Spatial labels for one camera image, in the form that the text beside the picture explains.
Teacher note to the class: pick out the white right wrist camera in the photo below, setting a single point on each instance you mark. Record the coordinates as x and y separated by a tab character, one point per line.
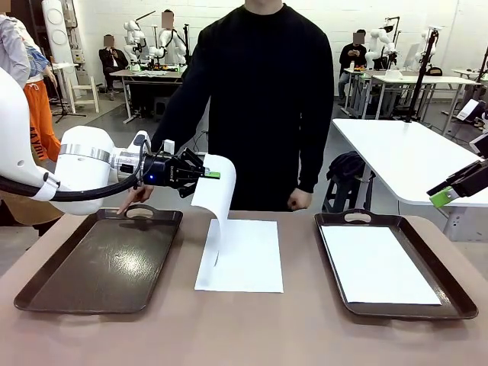
467	110

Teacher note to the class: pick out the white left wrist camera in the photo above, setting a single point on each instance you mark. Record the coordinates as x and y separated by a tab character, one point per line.
169	146

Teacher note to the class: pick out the black bag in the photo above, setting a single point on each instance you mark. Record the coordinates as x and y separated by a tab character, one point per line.
347	164

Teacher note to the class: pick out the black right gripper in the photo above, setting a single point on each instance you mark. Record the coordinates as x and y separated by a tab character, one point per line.
484	145

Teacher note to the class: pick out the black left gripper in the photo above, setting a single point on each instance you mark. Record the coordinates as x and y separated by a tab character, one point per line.
164	171

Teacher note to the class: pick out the person in black sweater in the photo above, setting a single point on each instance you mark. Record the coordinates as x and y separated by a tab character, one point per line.
267	95

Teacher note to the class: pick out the seated person black jacket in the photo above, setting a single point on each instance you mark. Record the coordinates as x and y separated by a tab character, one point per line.
112	59

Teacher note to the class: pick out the white workshop desk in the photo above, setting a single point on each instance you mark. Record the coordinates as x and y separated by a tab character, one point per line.
450	80
356	72

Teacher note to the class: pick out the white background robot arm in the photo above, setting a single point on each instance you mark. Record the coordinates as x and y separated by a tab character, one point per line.
156	51
375	42
424	49
131	34

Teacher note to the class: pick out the grey plastic stool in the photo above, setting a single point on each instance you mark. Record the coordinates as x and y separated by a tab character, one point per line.
162	106

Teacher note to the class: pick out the grey topped workshop desk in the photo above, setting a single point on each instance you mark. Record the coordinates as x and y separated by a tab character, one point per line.
152	74

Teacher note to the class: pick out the white tower air conditioner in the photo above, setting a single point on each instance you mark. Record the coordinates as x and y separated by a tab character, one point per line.
57	38

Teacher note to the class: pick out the black plastic step stool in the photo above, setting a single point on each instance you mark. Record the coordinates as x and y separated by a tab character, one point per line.
343	194

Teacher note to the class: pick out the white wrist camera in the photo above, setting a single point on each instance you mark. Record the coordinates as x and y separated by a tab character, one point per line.
467	110
169	146

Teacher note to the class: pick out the seated person black clothes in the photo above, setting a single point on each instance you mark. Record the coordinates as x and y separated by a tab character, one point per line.
352	55

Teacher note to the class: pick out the white wooden stool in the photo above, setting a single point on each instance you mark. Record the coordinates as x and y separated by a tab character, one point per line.
82	88

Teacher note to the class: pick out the person's left forearm black sleeve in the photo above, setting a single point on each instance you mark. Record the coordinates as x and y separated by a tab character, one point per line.
310	164

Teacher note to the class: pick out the person's left hand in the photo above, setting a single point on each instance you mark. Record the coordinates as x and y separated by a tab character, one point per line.
299	199

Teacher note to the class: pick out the black tripod stand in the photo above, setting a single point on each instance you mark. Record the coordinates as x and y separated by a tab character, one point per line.
420	80

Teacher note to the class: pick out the person's right hand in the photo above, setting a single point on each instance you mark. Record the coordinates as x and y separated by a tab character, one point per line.
139	195

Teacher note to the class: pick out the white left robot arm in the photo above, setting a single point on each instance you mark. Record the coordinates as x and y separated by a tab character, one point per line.
84	152

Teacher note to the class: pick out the white A4 paper sheet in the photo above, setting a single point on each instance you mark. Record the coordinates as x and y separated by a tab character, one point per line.
217	190
381	263
255	259

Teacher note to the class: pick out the person's right forearm black sleeve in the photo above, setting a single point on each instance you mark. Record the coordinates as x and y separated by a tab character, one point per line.
171	122

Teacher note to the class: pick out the person with brown apron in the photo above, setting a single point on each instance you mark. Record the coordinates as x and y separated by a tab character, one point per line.
11	42

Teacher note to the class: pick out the standing person white shirt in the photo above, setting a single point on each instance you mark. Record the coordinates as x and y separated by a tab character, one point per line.
169	42

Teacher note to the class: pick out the brown plastic serving tray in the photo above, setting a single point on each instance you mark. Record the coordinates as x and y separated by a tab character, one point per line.
400	310
95	259

